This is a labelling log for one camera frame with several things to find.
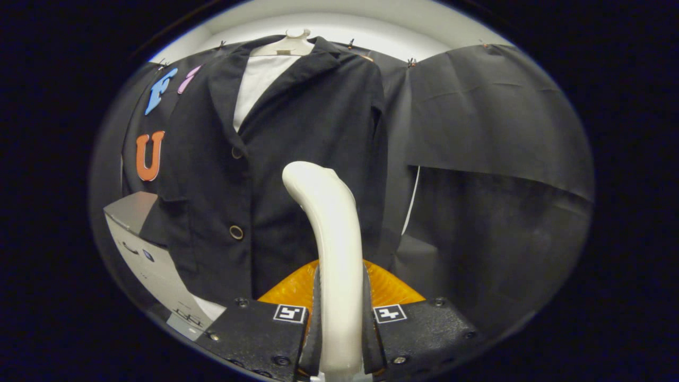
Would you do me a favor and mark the white shirt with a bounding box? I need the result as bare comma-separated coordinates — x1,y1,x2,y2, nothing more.
194,55,302,322

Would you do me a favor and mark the grey cabinet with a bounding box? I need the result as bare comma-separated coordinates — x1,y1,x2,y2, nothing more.
103,191,213,341

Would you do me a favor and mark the white clothes hanger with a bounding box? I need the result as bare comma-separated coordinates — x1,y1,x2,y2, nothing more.
250,28,315,57

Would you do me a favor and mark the black jacket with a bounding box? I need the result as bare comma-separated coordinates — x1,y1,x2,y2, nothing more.
139,34,390,307

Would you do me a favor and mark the row of black backdrop clips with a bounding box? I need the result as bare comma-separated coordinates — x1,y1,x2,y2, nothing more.
156,38,491,70

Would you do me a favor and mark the black backdrop cloth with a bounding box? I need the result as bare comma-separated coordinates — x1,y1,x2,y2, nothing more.
88,40,595,340

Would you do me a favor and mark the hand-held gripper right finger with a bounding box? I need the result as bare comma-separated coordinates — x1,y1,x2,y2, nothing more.
362,260,486,378

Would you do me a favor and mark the thin white cable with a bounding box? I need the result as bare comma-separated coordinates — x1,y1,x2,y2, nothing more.
402,166,421,236

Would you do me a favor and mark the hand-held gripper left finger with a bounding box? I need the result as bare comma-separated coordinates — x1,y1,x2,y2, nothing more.
195,260,323,381

